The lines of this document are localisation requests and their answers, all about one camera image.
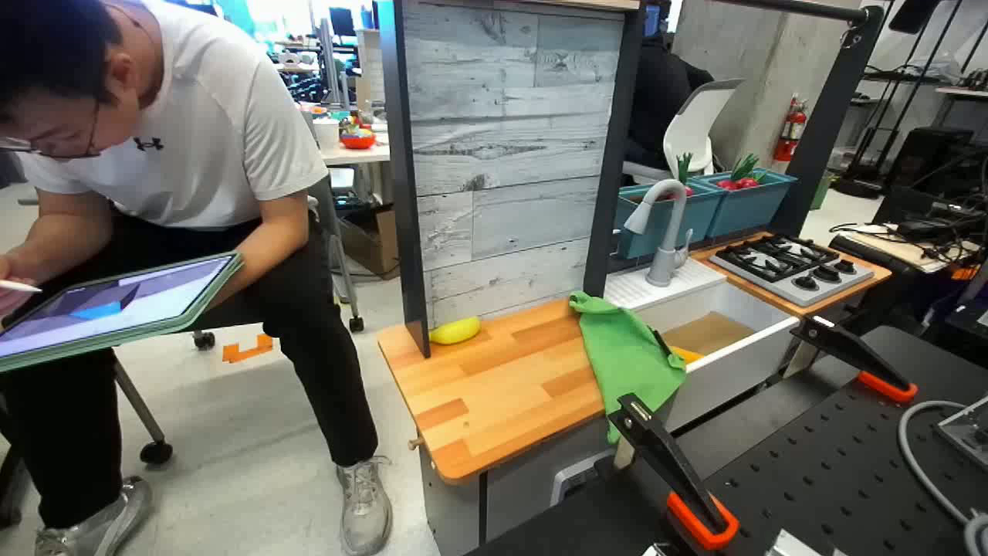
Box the red fire extinguisher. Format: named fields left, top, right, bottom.
left=772, top=94, right=812, bottom=167

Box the person in black clothes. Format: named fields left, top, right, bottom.
left=624, top=0, right=716, bottom=172

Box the stool base with casters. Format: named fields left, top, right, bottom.
left=108, top=353, right=175, bottom=468

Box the yellow toy lemon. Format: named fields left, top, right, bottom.
left=425, top=314, right=484, bottom=348

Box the grey faucet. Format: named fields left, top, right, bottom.
left=621, top=177, right=697, bottom=290

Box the grey wood backsplash panel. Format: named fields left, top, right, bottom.
left=399, top=0, right=643, bottom=333

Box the red bowl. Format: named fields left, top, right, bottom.
left=336, top=128, right=380, bottom=153

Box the black metal frame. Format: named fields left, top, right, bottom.
left=377, top=0, right=890, bottom=359

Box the orange floor block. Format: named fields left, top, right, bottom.
left=219, top=331, right=274, bottom=365

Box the grey cable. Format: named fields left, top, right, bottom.
left=896, top=398, right=988, bottom=544

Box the toy stove top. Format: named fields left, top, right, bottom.
left=706, top=231, right=877, bottom=309

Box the tablet with green case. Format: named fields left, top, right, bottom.
left=0, top=246, right=247, bottom=376

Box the white chair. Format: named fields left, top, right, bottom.
left=662, top=81, right=742, bottom=177

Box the blue planter bin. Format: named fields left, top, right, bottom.
left=614, top=172, right=726, bottom=261
left=706, top=167, right=799, bottom=241

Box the white background table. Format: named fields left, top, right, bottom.
left=319, top=136, right=395, bottom=171

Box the grey cabinet base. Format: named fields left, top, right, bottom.
left=415, top=410, right=621, bottom=556

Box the cardboard box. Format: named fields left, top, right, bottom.
left=336, top=198, right=401, bottom=278

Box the green towel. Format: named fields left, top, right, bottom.
left=566, top=290, right=687, bottom=446

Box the person in white shirt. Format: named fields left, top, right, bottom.
left=0, top=0, right=395, bottom=556

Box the black orange clamp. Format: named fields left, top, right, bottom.
left=608, top=391, right=745, bottom=556
left=789, top=314, right=924, bottom=409

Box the white sink basin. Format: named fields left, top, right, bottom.
left=602, top=257, right=803, bottom=436

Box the grey device box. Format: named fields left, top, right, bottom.
left=937, top=396, right=988, bottom=472

